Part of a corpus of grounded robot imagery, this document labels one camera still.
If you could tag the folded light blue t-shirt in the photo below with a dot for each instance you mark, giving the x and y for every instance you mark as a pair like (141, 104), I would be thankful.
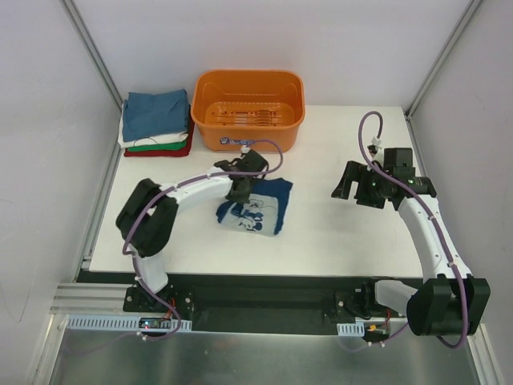
(147, 115)

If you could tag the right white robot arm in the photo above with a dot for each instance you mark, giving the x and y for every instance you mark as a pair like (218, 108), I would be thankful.
(451, 300)

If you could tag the folded green t-shirt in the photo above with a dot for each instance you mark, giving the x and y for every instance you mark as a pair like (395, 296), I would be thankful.
(158, 147)

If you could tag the navy blue t-shirt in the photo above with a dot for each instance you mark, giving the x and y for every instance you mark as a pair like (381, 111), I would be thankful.
(263, 214)

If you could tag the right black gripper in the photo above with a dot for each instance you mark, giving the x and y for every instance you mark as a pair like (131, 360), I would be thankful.
(361, 184)

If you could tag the left slotted cable duct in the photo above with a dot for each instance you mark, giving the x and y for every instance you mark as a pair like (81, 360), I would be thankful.
(126, 323)

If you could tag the right slotted cable duct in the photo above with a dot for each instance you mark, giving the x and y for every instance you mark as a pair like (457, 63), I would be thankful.
(358, 329)

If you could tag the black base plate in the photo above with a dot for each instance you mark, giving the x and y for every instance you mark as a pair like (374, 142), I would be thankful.
(259, 304)

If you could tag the aluminium frame post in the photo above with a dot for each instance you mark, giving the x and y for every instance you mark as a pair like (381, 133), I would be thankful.
(449, 45)
(86, 38)

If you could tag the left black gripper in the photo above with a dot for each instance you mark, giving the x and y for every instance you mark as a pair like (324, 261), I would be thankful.
(239, 191)

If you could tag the folded red t-shirt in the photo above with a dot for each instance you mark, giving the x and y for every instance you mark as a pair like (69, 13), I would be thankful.
(165, 153)

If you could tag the right aluminium frame post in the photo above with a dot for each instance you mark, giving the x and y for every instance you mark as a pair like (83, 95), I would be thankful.
(449, 45)

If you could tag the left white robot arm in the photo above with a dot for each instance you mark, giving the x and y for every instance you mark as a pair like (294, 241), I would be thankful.
(149, 214)

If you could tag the left aluminium frame post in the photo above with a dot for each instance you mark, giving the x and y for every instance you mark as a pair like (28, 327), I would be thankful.
(86, 38)

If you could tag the orange plastic basket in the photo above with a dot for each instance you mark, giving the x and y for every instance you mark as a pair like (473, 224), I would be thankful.
(263, 108)

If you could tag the slotted cable duct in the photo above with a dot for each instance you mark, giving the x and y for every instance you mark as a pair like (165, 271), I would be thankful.
(126, 323)
(358, 329)

